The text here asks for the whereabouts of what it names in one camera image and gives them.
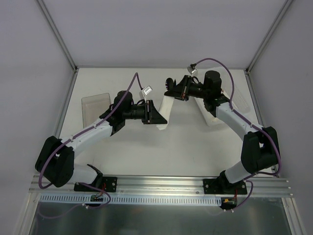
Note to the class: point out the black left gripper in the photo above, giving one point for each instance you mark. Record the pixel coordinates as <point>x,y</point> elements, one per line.
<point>149,112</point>

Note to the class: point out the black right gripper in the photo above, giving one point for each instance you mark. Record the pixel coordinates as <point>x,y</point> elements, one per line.
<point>185,88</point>

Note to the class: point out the white paper napkin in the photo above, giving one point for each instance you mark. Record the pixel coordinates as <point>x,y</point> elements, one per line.
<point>165,111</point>

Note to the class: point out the black metal spoon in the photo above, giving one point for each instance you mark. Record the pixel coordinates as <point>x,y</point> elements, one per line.
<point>170,84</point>

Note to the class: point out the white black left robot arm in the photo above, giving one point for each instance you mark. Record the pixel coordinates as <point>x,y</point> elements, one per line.
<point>56,161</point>

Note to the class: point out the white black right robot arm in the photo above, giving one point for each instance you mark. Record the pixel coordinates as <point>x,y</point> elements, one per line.
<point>260,148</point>

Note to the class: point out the rolled napkin in basket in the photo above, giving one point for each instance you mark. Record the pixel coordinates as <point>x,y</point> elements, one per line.
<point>228,97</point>

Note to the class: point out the white perforated plastic basket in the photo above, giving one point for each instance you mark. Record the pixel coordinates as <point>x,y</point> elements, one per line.
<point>241,96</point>

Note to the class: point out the clear acrylic tray box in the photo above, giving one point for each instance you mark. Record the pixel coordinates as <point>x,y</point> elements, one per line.
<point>93,107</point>

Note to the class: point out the left green circuit board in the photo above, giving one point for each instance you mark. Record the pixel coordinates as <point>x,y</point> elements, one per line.
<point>96,197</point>

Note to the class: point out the green circuit board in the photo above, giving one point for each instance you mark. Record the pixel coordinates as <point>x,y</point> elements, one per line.
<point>230,201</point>
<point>96,197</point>

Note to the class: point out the right green circuit board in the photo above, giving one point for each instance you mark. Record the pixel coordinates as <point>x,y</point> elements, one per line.
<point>230,201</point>

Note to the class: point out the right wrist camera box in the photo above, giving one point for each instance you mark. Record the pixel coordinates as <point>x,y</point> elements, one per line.
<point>192,69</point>

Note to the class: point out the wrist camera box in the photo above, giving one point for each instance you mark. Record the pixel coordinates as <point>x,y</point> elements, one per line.
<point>192,69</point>
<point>145,93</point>

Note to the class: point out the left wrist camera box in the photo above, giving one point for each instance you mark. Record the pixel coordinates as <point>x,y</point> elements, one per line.
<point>145,93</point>

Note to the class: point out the aluminium front rail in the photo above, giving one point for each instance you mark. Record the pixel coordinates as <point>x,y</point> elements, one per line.
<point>193,186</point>

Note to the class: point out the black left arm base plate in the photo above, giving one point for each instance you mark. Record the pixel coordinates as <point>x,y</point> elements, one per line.
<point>105,183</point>

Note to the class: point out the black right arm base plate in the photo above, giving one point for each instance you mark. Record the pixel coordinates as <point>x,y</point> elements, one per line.
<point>218,186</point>

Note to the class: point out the left aluminium frame post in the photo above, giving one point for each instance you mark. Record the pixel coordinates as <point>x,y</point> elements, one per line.
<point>53,27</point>

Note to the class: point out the aluminium frame post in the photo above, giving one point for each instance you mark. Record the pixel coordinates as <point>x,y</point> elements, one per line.
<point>269,34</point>
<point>53,27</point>

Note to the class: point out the white slotted cable duct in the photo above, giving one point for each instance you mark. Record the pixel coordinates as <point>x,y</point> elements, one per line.
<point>131,199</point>

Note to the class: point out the right aluminium frame post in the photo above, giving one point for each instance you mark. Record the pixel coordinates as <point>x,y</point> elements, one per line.
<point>269,34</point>

